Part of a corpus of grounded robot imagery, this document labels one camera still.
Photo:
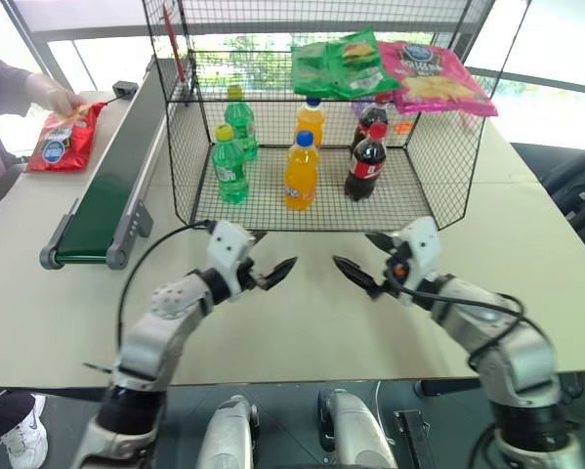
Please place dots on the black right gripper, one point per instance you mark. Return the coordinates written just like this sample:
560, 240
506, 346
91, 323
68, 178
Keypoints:
395, 276

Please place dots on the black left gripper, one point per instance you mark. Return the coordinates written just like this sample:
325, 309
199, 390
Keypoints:
249, 278

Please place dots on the red chip bag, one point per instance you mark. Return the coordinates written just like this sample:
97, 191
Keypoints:
65, 141

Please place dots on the person's purple sleeved forearm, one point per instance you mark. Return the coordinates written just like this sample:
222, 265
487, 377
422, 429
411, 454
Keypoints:
4, 98

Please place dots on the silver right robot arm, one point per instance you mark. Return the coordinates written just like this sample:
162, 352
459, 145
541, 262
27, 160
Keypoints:
512, 352

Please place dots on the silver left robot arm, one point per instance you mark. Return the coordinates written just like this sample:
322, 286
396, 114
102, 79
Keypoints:
150, 337

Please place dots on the red metal rod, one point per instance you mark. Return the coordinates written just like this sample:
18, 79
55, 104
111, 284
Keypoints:
175, 46

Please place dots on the person's bare hand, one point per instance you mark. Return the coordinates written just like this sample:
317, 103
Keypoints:
62, 100

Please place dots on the orange soda bottle blue cap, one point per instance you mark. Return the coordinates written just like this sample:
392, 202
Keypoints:
301, 176
310, 119

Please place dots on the green soda bottle yellow cap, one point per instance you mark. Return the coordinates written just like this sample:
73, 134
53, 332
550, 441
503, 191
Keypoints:
229, 171
240, 117

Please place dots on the cola bottle red cap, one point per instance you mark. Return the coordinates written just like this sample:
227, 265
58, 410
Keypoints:
365, 166
370, 117

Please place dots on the small orange object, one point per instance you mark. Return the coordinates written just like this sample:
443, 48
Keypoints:
403, 126

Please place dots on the grey rounded robot leg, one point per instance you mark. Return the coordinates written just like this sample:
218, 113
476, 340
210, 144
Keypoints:
355, 430
228, 435

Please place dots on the black table foot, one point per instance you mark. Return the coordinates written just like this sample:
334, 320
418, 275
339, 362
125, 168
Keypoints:
414, 439

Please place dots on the pink chip bag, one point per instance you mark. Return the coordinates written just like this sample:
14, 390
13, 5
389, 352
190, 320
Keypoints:
433, 83

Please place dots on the plain green chip bag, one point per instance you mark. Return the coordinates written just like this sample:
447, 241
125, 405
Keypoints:
311, 68

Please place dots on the green burger print chip bag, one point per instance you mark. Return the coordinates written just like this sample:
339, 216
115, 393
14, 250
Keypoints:
363, 63

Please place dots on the black chair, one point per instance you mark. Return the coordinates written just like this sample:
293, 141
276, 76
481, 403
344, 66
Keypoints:
565, 195

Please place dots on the small black sensor box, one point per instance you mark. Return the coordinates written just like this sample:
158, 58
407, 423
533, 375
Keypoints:
125, 88

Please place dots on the white sneaker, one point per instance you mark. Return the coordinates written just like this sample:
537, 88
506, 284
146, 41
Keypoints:
26, 435

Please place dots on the person's dark trouser leg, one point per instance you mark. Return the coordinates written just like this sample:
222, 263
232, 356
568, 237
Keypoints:
1, 408

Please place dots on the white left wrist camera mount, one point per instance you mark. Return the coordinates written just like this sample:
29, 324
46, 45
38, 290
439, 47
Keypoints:
228, 244

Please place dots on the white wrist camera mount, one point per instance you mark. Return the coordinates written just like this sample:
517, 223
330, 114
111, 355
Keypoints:
228, 244
421, 244

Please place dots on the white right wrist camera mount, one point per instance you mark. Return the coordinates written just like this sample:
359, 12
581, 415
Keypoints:
421, 244

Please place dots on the green conveyor belt grey frame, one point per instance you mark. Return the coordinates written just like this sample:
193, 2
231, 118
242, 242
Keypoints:
111, 185

